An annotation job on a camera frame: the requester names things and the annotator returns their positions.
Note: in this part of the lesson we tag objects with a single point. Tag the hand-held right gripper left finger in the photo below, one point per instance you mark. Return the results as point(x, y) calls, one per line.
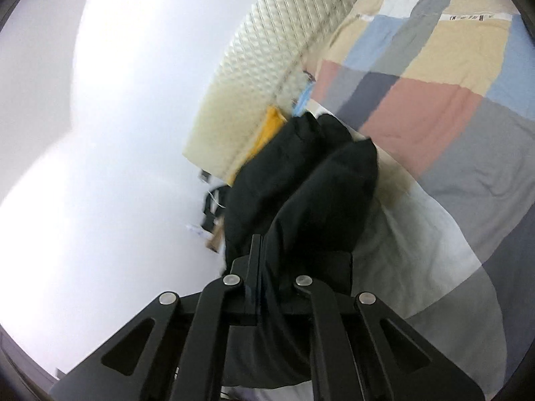
point(246, 284)

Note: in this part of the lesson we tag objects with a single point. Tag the yellow pillow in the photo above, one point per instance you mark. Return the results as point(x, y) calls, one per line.
point(269, 131)

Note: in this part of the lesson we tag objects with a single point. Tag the bed with checkered quilt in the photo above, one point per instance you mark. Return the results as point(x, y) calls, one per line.
point(439, 112)

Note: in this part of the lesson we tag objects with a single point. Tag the black puffer jacket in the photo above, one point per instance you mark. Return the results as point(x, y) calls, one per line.
point(292, 192)

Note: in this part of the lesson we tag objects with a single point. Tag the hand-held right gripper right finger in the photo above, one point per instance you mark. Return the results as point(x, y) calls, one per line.
point(334, 271)

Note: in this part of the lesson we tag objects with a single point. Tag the black bag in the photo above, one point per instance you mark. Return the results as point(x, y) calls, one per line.
point(217, 202)

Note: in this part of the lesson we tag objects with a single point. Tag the cream quilted headboard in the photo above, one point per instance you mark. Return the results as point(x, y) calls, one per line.
point(259, 71)

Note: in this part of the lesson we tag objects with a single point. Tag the grey wall socket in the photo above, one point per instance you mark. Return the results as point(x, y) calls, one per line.
point(205, 176)

